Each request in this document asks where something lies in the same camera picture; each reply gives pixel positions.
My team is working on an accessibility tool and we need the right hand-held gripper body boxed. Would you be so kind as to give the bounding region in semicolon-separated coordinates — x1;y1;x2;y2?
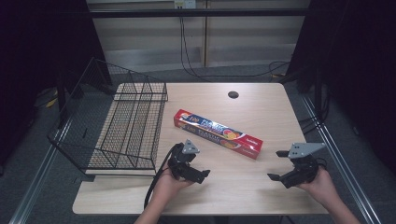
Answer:
287;142;327;189

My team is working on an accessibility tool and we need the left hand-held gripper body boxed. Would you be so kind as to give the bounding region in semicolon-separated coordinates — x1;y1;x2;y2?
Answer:
167;138;201;183

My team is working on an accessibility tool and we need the red plastic wrap box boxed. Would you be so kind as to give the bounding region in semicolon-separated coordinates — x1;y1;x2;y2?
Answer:
173;108;264;161

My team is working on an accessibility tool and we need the black wire basket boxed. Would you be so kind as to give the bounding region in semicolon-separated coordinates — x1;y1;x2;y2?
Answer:
46;57;169;177

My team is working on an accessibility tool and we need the person's right hand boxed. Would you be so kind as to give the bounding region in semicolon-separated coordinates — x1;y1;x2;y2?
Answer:
296;167;339;207

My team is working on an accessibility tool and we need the person's left hand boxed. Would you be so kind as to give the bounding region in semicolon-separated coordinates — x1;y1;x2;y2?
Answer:
153;167;194;203

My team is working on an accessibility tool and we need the black curtain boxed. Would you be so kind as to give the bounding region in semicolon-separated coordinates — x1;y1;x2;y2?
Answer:
0;0;112;175
286;0;396;175

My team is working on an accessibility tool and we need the yellow floor object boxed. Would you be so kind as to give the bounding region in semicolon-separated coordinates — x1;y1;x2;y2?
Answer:
45;89;60;109

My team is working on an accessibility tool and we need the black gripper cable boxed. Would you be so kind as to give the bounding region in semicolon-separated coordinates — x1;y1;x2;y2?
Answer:
143;145;177;210
315;156;329;171

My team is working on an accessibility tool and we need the aluminium floor rail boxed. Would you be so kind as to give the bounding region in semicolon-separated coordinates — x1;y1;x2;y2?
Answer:
8;118;73;224
300;94;383;224

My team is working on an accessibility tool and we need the black floor cable bundle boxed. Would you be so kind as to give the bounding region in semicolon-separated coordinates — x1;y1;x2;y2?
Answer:
299;90;332;136

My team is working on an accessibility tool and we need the black hanging wall cable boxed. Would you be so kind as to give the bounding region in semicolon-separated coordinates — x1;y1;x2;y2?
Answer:
178;15;291;82

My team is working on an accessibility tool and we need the black horizontal frame bar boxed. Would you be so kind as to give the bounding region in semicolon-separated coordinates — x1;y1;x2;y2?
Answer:
88;8;310;19

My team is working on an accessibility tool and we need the white wall outlet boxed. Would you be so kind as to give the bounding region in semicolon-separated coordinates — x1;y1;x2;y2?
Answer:
174;0;197;10

